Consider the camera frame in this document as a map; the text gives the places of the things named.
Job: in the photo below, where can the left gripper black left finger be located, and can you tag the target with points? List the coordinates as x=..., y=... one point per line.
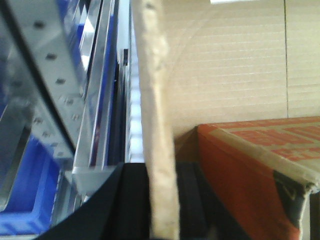
x=119, y=210

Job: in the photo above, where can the red and tan carton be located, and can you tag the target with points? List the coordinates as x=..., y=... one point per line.
x=263, y=171

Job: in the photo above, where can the perforated steel shelf upright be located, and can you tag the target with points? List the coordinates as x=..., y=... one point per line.
x=46, y=34

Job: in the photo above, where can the blue plastic bin left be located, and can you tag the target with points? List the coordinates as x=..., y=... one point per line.
x=28, y=178

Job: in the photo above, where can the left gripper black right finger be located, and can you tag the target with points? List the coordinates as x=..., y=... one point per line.
x=202, y=215

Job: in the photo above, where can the large cardboard box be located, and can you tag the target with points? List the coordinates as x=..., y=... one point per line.
x=206, y=62

